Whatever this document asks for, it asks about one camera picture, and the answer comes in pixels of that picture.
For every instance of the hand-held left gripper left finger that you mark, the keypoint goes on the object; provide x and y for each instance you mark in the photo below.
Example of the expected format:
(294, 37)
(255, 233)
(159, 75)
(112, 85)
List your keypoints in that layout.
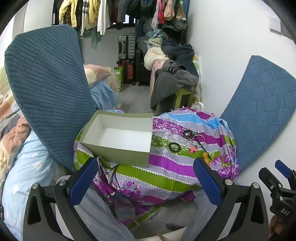
(84, 183)

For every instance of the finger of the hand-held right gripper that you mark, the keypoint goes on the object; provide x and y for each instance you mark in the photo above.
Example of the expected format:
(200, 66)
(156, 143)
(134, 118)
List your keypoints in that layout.
(282, 168)
(269, 178)

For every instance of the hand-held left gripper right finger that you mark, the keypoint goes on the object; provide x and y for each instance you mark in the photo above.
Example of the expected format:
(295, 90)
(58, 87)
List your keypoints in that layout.
(208, 183)

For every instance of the orange figure charm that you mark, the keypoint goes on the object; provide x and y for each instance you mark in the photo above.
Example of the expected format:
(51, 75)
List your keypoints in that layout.
(205, 158)

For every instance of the black patterned bangle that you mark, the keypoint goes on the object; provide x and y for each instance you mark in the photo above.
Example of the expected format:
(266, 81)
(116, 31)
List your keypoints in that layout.
(170, 144)

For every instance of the green cardboard box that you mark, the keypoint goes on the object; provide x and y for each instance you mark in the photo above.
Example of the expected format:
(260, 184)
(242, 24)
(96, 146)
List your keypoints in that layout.
(122, 136)

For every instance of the person's right hand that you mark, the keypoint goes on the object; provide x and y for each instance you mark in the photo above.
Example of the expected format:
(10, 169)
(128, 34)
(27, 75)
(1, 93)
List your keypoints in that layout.
(276, 228)

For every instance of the person's left leg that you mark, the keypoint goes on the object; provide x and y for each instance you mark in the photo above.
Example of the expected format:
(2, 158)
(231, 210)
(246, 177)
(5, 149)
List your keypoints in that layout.
(101, 215)

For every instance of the striped floral cloth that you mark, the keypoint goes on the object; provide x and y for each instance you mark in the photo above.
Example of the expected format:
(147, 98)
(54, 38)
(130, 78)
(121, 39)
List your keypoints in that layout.
(166, 171)

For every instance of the light blue star bedsheet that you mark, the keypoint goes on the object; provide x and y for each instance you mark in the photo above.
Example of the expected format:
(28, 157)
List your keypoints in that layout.
(27, 176)

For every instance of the blue quilted cushion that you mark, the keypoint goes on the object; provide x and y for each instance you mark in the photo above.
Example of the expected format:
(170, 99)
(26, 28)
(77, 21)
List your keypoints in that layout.
(261, 111)
(48, 88)

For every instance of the white plastic bag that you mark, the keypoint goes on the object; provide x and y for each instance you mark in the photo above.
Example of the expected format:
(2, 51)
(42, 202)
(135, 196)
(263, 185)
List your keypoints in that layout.
(200, 104)

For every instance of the light blue bed skirt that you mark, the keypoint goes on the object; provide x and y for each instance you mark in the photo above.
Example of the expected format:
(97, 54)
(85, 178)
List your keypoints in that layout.
(104, 95)

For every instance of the peach patchwork quilt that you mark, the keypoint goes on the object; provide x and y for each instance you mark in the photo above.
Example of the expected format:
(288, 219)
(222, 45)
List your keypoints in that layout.
(11, 129)

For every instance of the green plastic stool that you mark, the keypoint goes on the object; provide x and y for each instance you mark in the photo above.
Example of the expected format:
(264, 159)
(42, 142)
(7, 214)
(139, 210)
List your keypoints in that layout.
(182, 96)

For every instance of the white printed mattress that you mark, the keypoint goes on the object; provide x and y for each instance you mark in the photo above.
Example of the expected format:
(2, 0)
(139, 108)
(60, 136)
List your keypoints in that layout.
(197, 88)

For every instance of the beige bed sheet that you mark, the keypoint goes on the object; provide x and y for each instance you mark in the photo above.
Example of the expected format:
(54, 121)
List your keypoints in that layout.
(114, 80)

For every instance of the grey garment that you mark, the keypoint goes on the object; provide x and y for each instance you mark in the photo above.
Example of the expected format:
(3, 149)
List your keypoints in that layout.
(170, 81)

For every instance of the green shopping bag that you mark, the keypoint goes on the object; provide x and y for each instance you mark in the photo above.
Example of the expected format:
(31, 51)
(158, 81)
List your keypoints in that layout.
(119, 77)

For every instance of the pink pillow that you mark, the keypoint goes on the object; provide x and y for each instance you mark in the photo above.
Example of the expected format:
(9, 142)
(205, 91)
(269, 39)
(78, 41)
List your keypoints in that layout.
(96, 71)

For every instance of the red suitcase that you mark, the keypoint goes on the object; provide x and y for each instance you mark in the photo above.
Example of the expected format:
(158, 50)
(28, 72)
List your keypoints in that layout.
(128, 71)

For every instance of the pink quilt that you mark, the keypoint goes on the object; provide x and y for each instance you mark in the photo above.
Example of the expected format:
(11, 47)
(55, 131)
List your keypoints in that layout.
(156, 67)

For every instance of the black suitcase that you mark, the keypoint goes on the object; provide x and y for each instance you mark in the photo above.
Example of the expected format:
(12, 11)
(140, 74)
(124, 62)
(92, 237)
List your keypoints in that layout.
(141, 69)

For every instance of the dark navy garment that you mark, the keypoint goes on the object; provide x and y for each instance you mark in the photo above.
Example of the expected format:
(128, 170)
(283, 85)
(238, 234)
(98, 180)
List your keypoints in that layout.
(182, 52)

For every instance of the cream blanket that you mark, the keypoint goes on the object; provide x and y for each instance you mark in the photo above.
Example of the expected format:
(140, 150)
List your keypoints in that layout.
(152, 56)

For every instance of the grey suitcase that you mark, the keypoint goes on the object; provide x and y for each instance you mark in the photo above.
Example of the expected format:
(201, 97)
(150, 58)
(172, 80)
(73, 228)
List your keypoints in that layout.
(126, 47)

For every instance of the pile of clothes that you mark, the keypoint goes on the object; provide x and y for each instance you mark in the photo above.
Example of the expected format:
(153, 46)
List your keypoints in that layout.
(153, 33)

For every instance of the row of hanging clothes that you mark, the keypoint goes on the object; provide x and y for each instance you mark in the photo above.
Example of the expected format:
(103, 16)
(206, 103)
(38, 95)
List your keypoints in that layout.
(92, 11)

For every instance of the white wall switch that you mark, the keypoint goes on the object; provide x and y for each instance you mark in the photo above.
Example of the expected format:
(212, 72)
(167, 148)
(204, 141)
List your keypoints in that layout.
(275, 24)

